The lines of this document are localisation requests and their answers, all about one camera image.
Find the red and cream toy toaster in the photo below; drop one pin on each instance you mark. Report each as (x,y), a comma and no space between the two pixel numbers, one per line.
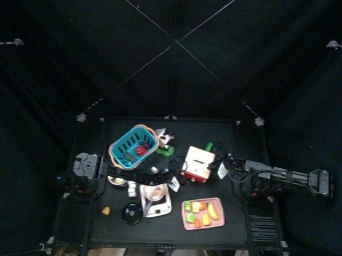
(198,163)

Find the small metal bowl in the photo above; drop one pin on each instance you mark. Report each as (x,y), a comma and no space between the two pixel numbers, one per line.
(117,181)

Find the white toy kitchen scale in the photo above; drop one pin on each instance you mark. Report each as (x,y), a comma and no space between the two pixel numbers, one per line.
(161,206)

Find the large green toy lettuce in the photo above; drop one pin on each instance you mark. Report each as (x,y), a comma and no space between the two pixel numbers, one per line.
(191,217)

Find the brown toy egg half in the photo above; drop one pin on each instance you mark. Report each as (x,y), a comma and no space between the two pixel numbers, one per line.
(157,192)

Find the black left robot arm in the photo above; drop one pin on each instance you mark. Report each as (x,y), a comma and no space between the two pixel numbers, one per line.
(121,173)

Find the pink plastic tray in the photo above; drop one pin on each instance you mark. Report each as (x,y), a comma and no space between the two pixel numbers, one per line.
(219,222)

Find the yellow orange toy food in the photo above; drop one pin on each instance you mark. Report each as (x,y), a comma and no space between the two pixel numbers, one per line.
(206,219)

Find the silver frame corner bracket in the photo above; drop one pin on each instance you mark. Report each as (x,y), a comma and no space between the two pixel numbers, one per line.
(80,117)
(259,121)

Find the orange toy carrot slice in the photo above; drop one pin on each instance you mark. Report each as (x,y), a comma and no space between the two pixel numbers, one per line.
(203,205)

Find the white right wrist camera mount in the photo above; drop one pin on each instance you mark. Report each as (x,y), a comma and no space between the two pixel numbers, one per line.
(222,171)

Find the small white toy piece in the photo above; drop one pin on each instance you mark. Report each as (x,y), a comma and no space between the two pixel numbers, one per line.
(154,170)

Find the white text table sticker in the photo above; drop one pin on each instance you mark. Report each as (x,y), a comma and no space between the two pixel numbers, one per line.
(263,228)

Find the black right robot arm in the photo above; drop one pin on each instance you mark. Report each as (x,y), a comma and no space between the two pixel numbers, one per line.
(285,176)

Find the white black cow toy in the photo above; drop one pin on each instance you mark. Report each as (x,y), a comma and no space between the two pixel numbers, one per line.
(166,135)

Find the cream toy bread slice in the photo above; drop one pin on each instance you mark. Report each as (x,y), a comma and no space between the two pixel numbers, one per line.
(195,207)

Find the small white toy block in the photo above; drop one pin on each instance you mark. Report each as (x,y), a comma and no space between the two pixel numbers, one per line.
(133,189)

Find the yellow toy banana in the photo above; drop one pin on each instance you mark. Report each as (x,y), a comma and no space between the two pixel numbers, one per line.
(214,211)

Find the green toy vegetable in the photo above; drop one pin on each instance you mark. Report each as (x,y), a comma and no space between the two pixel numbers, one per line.
(166,152)

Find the small green toy cucumber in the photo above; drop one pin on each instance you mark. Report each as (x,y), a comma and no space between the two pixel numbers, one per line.
(209,146)

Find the red toy in basket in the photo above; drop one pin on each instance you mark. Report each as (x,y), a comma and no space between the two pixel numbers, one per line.
(142,150)

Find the grey toy in basket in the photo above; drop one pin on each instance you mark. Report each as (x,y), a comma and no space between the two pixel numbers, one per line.
(130,157)

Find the teal basket with orange rim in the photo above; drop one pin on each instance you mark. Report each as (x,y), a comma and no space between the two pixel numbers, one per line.
(129,143)

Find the small green toy lettuce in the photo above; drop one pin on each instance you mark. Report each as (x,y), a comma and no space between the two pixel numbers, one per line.
(187,205)

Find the small orange toy piece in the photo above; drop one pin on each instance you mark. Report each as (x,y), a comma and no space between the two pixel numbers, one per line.
(198,224)

